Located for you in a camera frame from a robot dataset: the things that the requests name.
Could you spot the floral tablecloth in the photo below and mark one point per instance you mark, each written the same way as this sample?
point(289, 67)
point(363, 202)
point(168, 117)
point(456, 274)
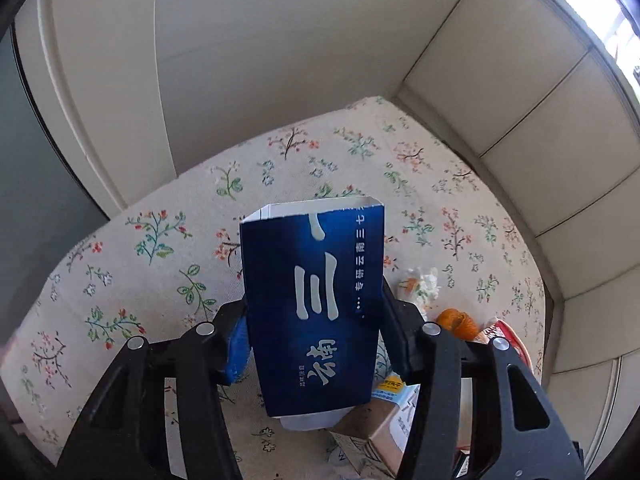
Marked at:
point(150, 270)

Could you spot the large orange peel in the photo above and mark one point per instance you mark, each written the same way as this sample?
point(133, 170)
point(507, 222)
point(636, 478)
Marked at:
point(457, 322)

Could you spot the window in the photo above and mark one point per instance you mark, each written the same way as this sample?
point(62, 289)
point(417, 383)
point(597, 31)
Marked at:
point(605, 15)

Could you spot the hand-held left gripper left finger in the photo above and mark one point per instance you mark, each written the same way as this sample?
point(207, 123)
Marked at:
point(237, 355)

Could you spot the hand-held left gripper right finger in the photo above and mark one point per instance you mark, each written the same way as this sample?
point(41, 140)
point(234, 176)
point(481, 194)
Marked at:
point(400, 340)

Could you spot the red and white noodle package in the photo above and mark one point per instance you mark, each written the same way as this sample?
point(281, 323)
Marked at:
point(510, 331)

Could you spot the pale drink carton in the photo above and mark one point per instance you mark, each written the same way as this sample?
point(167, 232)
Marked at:
point(380, 435)

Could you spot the dark glass door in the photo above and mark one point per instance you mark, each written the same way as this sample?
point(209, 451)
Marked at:
point(40, 185)

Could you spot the white base cabinet row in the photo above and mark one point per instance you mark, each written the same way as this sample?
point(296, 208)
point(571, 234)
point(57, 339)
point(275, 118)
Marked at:
point(540, 135)

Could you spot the white tissue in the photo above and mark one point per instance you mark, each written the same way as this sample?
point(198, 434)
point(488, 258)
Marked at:
point(422, 287)

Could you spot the dark blue cardboard box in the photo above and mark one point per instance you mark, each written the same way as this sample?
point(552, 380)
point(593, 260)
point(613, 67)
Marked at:
point(310, 335)

